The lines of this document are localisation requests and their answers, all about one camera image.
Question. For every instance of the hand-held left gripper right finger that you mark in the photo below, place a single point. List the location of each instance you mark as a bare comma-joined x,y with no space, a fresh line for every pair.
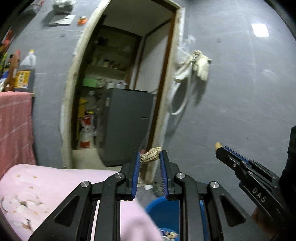
164,176

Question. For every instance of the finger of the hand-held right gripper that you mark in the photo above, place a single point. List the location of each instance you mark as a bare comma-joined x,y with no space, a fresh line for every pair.
235,154
225,157

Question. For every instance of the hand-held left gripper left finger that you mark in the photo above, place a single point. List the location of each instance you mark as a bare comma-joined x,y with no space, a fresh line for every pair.
137,176

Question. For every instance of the brown paper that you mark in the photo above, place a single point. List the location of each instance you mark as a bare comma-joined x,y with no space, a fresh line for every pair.
218,145

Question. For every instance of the white patterned wrapper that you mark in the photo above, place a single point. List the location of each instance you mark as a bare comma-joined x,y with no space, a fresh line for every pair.
151,156

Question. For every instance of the blue plastic bucket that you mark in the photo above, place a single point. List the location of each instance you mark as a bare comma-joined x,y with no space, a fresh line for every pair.
165,213

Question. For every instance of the person's right hand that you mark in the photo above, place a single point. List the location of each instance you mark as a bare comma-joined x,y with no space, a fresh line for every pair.
260,217

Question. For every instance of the grey metal cabinet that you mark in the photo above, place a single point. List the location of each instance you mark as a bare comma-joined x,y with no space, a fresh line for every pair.
124,125

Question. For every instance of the red white sack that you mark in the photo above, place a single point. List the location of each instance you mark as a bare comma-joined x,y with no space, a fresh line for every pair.
87,132

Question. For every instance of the yellow bag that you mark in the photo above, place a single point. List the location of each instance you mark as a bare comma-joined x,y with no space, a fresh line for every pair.
82,107

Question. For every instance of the white hanging gloves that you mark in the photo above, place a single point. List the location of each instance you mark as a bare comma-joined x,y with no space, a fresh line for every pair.
201,64

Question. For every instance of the green box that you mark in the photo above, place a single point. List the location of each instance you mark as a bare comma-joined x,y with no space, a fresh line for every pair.
91,82

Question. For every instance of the wooden storage shelf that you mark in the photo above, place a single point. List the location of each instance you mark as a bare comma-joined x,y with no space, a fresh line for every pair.
113,58

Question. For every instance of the red cloth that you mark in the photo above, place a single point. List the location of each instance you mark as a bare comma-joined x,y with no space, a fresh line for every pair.
13,125

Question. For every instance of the plastic jug with yellow label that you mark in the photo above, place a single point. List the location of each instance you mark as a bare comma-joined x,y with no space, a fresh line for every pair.
25,74

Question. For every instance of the brown bottle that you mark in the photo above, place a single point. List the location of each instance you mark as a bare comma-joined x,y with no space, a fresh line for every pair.
12,69

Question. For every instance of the small orange item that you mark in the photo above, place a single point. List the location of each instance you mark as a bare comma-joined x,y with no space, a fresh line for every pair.
82,20

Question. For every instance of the white paper sheet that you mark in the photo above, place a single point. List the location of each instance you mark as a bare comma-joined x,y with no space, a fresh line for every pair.
62,20

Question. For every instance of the grey crumpled bag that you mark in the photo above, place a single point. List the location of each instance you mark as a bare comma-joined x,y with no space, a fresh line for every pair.
63,5

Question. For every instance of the white door frame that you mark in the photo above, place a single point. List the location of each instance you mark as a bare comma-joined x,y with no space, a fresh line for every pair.
69,92

